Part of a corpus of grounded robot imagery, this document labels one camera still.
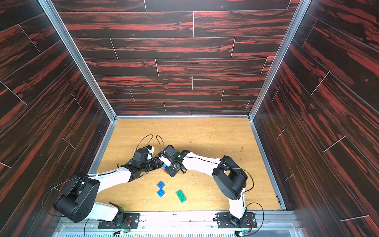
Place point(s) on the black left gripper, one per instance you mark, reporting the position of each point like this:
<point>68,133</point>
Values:
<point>157,163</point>

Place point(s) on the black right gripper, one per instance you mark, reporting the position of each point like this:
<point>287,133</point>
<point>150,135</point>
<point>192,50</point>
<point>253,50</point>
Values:
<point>172,167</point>

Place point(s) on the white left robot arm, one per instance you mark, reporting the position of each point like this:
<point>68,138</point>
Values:
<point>78,198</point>

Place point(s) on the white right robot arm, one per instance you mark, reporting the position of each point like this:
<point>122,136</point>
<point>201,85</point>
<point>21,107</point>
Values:
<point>229,177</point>

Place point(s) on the blue lego brick upper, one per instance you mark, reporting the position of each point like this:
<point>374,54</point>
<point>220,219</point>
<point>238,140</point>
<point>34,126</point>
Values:
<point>160,184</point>

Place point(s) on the blue lego brick lower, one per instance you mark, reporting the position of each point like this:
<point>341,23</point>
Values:
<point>160,192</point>

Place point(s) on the green long lego brick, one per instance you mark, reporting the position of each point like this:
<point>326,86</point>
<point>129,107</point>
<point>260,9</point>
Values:
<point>181,196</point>

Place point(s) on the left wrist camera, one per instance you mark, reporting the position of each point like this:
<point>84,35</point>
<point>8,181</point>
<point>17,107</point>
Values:
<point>142,155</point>

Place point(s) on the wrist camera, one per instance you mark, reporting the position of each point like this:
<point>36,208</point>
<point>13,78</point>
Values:
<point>169,155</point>
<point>142,155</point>

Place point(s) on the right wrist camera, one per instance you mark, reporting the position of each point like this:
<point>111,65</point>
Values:
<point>169,155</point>

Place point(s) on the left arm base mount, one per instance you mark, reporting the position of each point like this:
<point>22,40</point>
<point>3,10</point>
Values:
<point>122,220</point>

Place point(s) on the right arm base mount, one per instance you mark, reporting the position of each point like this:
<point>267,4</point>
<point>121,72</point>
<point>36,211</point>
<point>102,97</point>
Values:
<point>225,220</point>

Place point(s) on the aluminium front rail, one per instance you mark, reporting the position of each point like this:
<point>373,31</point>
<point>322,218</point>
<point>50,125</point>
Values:
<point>188,224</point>

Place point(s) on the aluminium left corner post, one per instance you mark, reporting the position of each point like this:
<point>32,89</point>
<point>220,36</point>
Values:
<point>70,45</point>

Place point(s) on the aluminium corner post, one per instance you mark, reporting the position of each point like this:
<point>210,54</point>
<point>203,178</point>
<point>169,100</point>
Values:
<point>70,45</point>
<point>288,37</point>

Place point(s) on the aluminium right corner post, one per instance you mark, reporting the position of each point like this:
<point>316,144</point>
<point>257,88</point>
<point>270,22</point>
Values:
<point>288,37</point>

